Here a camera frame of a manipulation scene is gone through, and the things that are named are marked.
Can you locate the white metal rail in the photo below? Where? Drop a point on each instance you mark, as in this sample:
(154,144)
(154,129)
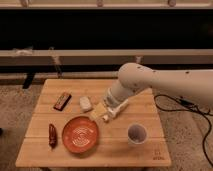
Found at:
(104,57)

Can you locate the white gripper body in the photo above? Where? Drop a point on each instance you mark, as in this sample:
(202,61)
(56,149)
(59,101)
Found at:
(113,112)

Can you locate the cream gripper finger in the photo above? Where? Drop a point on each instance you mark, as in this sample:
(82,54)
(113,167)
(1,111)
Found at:
(98,111)

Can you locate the wooden table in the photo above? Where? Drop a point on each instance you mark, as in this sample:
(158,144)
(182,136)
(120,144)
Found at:
(112,148)

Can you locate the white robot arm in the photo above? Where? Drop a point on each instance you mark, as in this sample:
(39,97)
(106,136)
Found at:
(132,78)

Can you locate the brown chocolate bar wrapper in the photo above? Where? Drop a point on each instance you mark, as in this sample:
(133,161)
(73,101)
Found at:
(62,101)

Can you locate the white paper cup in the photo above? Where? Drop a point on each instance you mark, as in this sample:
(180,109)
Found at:
(136,134)

